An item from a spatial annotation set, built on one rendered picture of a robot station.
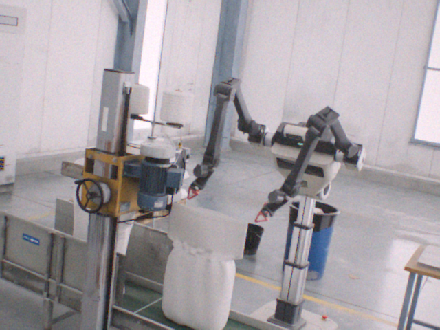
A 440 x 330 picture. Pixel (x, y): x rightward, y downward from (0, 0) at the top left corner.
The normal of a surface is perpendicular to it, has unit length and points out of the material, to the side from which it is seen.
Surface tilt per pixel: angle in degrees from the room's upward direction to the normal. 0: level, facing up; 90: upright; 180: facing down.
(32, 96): 90
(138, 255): 90
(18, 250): 90
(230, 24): 90
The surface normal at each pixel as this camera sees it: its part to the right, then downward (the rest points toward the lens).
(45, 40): 0.87, 0.20
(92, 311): -0.48, 0.11
